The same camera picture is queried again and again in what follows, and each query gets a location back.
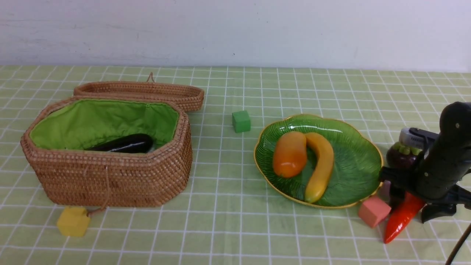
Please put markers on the dark purple toy mangosteen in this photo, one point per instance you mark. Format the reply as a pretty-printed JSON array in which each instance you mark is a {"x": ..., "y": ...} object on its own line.
[{"x": 401, "y": 156}]

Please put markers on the woven rattan basket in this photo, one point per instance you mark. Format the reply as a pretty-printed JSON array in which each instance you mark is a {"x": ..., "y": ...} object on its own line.
[{"x": 57, "y": 145}]

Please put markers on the purple toy eggplant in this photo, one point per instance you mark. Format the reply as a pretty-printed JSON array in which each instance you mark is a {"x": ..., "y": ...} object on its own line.
[{"x": 134, "y": 143}]

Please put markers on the salmon red cube block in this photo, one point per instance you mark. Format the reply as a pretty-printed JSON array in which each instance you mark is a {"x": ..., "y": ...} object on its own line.
[{"x": 373, "y": 211}]

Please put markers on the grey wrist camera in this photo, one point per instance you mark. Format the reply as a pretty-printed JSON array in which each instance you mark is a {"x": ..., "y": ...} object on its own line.
[{"x": 417, "y": 138}]

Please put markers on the yellow hexagonal block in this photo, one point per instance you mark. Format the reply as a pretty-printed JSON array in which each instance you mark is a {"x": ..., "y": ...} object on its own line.
[{"x": 73, "y": 221}]

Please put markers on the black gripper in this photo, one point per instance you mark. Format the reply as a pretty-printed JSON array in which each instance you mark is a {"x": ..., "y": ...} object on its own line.
[{"x": 444, "y": 160}]

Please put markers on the green checkered tablecloth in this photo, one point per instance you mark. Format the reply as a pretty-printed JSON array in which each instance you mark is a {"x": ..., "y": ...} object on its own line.
[{"x": 228, "y": 215}]

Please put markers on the yellow toy banana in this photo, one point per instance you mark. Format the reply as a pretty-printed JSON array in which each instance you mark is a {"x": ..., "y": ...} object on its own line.
[{"x": 321, "y": 175}]

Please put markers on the green leaf-shaped glass plate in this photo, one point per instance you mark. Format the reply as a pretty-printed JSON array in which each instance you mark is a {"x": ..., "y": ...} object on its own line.
[{"x": 357, "y": 162}]

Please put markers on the orange toy mango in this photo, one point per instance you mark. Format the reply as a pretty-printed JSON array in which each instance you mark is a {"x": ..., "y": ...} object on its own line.
[{"x": 290, "y": 154}]

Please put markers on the green cube block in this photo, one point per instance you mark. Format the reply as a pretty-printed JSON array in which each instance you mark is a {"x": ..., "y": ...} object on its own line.
[{"x": 241, "y": 121}]

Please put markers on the pink-purple cube block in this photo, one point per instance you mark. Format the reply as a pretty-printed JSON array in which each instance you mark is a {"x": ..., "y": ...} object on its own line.
[{"x": 384, "y": 191}]

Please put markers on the woven rattan basket lid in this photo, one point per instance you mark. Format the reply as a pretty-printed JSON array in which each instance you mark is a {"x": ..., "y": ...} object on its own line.
[{"x": 187, "y": 98}]

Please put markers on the red toy carrot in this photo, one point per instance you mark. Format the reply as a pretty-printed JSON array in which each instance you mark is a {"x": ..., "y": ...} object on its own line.
[{"x": 401, "y": 216}]

